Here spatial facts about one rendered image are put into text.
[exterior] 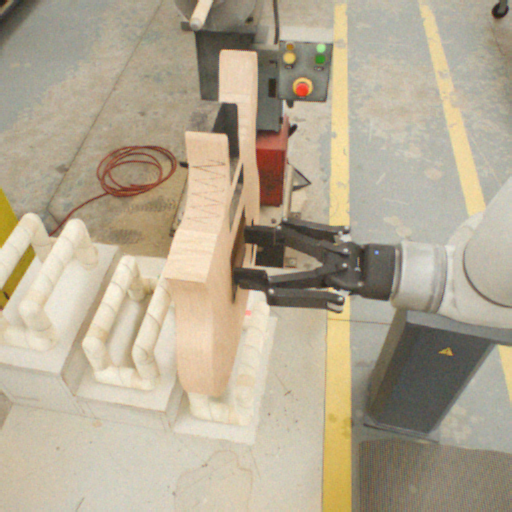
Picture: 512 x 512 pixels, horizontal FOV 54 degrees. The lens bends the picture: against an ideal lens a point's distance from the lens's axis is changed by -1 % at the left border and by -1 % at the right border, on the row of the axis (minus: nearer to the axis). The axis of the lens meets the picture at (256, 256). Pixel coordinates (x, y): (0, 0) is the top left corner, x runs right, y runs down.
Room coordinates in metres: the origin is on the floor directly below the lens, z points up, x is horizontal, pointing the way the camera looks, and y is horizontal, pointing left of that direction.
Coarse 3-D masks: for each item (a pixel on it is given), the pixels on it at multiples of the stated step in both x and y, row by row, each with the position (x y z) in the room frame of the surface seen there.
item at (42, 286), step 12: (72, 228) 0.57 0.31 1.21; (60, 240) 0.55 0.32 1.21; (72, 240) 0.55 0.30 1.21; (60, 252) 0.52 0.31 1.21; (72, 252) 0.54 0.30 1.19; (48, 264) 0.49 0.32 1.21; (60, 264) 0.50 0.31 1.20; (36, 276) 0.47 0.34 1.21; (48, 276) 0.47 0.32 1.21; (60, 276) 0.49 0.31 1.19; (36, 288) 0.45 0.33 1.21; (48, 288) 0.46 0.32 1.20; (24, 300) 0.43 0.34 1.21; (36, 300) 0.43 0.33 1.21; (24, 312) 0.41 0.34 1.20; (36, 312) 0.41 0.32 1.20
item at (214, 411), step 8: (192, 408) 0.37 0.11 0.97; (200, 408) 0.36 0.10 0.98; (208, 408) 0.36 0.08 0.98; (216, 408) 0.36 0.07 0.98; (224, 408) 0.36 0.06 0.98; (232, 408) 0.36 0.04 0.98; (192, 416) 0.36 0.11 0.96; (200, 416) 0.35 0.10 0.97; (208, 416) 0.35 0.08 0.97; (216, 416) 0.35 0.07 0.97; (224, 416) 0.35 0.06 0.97; (232, 416) 0.35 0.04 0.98; (240, 416) 0.35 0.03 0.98; (248, 416) 0.35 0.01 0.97; (240, 424) 0.34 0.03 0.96
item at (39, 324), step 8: (40, 312) 0.42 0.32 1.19; (24, 320) 0.41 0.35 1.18; (32, 320) 0.41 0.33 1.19; (40, 320) 0.41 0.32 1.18; (48, 320) 0.42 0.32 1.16; (32, 328) 0.41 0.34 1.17; (40, 328) 0.41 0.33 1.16; (48, 328) 0.42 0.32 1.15; (40, 336) 0.41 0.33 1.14; (48, 336) 0.41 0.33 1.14; (56, 336) 0.42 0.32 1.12; (56, 344) 0.41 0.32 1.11
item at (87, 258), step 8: (80, 240) 0.57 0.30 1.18; (88, 240) 0.59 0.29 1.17; (80, 248) 0.57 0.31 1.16; (88, 248) 0.58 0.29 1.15; (80, 256) 0.57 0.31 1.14; (88, 256) 0.58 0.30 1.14; (96, 256) 0.59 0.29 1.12; (80, 264) 0.58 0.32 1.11; (88, 264) 0.57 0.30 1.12; (96, 264) 0.58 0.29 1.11
